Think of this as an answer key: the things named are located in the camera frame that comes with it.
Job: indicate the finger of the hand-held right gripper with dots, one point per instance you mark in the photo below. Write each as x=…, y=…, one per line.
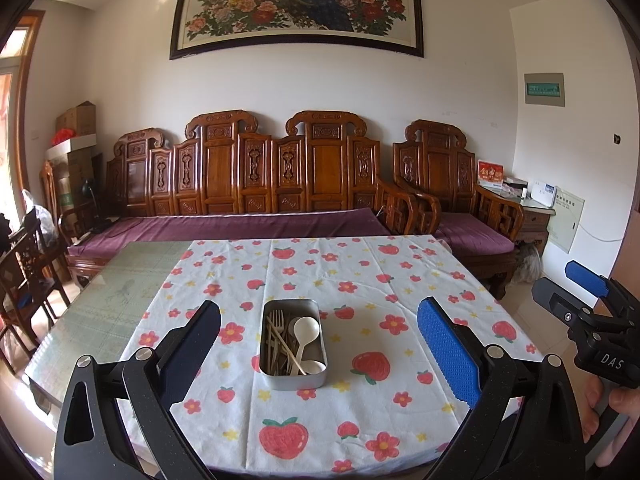
x=585, y=276
x=550, y=297

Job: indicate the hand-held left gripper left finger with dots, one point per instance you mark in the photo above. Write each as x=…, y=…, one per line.
x=200, y=345

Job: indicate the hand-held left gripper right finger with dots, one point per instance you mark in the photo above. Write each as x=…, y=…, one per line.
x=447, y=355

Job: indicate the wooden chopstick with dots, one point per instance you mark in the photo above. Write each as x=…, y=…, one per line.
x=286, y=340

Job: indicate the rectangular metal tin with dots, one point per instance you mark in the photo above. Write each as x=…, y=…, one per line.
x=292, y=382

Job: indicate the white plastic spoon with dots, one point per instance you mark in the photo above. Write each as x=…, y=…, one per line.
x=315, y=367
x=306, y=331

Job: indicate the person's right hand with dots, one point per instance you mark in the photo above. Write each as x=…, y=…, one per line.
x=625, y=400

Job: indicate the grey fluffy bundle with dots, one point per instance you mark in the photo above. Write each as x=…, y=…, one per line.
x=527, y=262

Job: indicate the wooden side table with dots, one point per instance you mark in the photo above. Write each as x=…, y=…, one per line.
x=532, y=220

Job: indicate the square purple seat cushion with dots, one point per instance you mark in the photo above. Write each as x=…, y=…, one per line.
x=472, y=230

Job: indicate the strawberry print tablecloth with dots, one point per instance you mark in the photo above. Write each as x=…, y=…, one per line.
x=350, y=410

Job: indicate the long purple seat cushion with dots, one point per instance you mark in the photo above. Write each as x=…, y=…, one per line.
x=225, y=225

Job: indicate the red desk calendar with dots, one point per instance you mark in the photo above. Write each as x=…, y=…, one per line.
x=490, y=174

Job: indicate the carved wooden armchair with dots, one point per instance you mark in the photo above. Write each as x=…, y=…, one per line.
x=440, y=170
x=47, y=185

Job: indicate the long carved wooden sofa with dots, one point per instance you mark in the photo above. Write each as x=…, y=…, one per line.
x=220, y=170

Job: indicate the dark wooden dining chair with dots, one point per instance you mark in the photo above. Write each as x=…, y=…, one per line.
x=30, y=270

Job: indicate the black desk lamp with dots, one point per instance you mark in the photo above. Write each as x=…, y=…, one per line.
x=87, y=190

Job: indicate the clear plastic bag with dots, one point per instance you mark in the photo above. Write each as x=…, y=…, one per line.
x=42, y=220

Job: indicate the brown storage box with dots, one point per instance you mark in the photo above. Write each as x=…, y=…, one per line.
x=77, y=175

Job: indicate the white flat box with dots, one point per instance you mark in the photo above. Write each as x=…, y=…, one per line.
x=75, y=144

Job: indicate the red decoration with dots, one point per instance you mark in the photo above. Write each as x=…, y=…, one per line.
x=62, y=136

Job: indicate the brown cardboard box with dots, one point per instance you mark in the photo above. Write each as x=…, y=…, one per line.
x=77, y=119

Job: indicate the framed peacock flower painting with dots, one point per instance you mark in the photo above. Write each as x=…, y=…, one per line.
x=295, y=5

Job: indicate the grey wall panel box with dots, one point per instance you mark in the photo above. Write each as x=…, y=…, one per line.
x=544, y=89

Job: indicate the wooden door frame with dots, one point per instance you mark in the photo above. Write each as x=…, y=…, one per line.
x=27, y=110

